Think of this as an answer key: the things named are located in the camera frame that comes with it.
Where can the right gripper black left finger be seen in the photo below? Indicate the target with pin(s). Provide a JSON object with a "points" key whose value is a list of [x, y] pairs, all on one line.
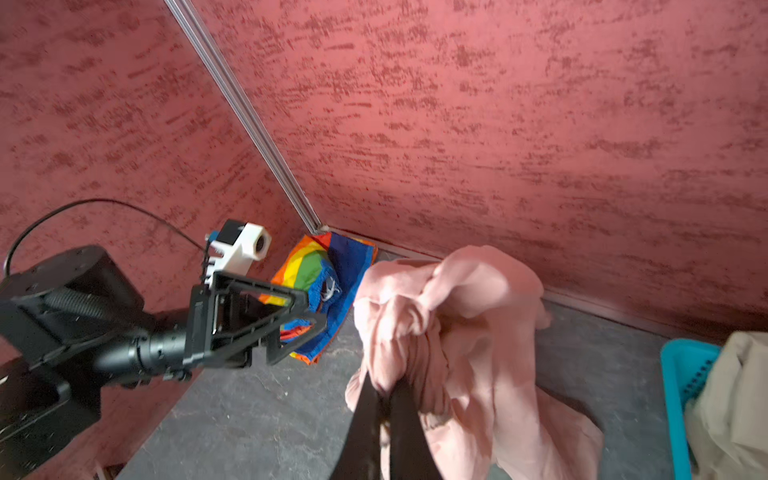
{"points": [[361, 453]]}

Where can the pink shorts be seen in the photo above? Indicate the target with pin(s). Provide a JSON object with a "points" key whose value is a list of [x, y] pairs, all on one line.
{"points": [[461, 332]]}

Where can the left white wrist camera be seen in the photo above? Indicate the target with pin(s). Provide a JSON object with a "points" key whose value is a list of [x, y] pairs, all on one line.
{"points": [[234, 248]]}

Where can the teal plastic basket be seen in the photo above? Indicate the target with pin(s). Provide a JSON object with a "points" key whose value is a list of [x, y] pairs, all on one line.
{"points": [[685, 365]]}

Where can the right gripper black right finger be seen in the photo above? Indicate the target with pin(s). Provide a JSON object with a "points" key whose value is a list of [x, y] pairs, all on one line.
{"points": [[410, 456]]}

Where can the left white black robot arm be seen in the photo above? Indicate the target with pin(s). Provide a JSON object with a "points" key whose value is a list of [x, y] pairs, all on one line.
{"points": [[79, 325]]}

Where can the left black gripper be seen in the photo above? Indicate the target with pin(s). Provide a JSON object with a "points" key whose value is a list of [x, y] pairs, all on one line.
{"points": [[234, 305]]}

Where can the left aluminium corner post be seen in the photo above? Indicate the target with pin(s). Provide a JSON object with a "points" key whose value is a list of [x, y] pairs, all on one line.
{"points": [[207, 50]]}

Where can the rainbow striped shorts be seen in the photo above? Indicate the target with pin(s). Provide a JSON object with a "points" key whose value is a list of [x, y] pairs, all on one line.
{"points": [[329, 268]]}

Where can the beige shorts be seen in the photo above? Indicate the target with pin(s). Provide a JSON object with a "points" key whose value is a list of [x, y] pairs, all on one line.
{"points": [[726, 425]]}

